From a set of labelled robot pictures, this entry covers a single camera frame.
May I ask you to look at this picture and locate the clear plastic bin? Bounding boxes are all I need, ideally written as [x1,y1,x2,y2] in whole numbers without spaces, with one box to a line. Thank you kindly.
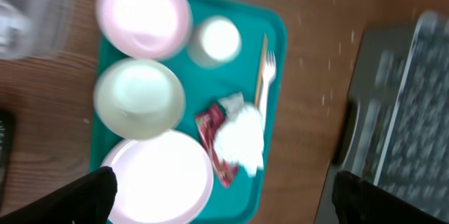
[1,0,74,60]

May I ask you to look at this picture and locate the red snack wrapper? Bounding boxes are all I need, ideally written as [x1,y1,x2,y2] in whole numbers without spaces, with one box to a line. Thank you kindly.
[195,103,239,189]

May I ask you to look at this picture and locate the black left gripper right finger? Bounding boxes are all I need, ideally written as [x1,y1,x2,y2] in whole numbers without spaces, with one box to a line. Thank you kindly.
[332,171,445,224]

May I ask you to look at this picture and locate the grey dishwasher rack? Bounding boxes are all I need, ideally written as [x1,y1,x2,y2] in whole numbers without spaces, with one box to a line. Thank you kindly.
[315,11,448,223]

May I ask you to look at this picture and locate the pink bowl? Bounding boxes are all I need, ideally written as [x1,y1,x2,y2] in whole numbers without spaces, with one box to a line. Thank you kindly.
[95,0,193,60]

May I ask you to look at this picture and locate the white plastic fork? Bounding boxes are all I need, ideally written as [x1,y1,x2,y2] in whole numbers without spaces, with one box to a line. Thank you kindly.
[259,51,276,128]

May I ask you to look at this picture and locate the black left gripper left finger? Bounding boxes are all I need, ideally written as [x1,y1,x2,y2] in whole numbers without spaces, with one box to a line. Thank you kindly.
[1,166,117,224]

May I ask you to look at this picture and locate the wooden chopstick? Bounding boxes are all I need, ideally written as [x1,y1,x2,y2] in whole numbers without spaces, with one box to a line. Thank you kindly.
[254,34,268,107]

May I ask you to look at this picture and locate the teal plastic tray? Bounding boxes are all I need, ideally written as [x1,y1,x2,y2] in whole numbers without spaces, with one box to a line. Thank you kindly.
[163,0,287,223]

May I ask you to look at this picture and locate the large white plate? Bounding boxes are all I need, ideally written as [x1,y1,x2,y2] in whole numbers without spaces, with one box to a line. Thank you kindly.
[102,130,214,224]

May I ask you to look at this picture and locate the green-white bowl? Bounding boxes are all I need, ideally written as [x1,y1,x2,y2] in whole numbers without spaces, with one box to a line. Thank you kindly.
[93,58,186,140]

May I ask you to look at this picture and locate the black waste tray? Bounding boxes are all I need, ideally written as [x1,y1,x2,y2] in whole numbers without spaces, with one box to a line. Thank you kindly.
[1,109,15,203]

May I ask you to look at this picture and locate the white paper cup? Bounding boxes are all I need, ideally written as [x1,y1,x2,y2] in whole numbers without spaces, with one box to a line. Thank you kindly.
[187,15,242,68]

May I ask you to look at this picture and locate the white napkin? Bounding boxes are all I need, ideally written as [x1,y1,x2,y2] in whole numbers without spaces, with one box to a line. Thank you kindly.
[213,93,265,177]

